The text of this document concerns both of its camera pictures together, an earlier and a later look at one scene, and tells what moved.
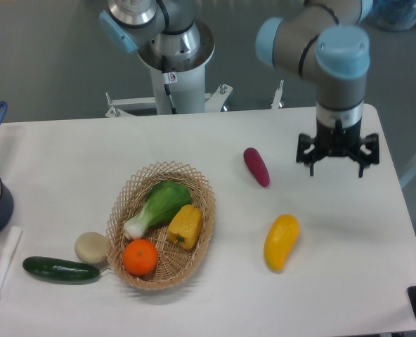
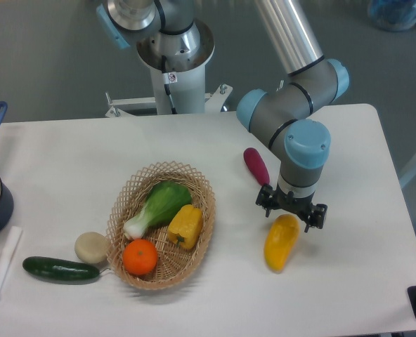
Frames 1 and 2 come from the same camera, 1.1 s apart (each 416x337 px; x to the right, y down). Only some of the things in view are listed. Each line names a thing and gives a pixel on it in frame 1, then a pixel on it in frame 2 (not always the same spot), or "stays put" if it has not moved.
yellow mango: x=281 y=236 stays put
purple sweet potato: x=256 y=163 stays put
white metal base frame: x=119 y=109 stays put
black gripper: x=338 y=141 to x=313 y=215
